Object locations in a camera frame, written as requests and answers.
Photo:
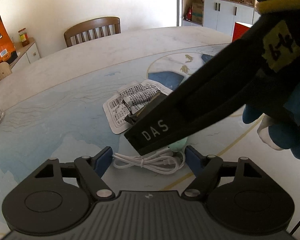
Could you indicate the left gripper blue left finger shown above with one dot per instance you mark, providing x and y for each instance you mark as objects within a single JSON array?
[{"x": 102, "y": 161}]

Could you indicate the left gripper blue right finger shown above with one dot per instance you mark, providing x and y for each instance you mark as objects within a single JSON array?
[{"x": 194, "y": 160}]

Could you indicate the black snack packet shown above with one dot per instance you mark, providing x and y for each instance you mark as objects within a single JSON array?
[{"x": 147, "y": 108}]

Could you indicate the blue white gloved hand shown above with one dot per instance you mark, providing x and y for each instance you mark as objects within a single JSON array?
[{"x": 277, "y": 134}]

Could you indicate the mint green cloth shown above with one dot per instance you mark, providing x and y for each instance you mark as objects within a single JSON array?
[{"x": 178, "y": 145}]

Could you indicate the red cardboard box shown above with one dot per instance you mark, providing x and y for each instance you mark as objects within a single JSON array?
[{"x": 240, "y": 28}]

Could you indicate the white printed sachet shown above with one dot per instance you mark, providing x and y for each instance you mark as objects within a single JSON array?
[{"x": 128, "y": 100}]

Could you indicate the white side cabinet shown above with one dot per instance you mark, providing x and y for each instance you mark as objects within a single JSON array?
[{"x": 26, "y": 55}]

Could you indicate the brown wooden chair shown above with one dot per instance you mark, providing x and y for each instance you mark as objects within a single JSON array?
[{"x": 92, "y": 29}]

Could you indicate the red lidded jar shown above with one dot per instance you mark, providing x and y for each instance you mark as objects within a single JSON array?
[{"x": 23, "y": 37}]

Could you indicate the orange snack bag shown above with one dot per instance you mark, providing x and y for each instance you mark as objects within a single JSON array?
[{"x": 0, "y": 42}]

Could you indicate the grey wall cabinet unit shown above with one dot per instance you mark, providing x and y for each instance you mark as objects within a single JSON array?
[{"x": 219, "y": 15}]

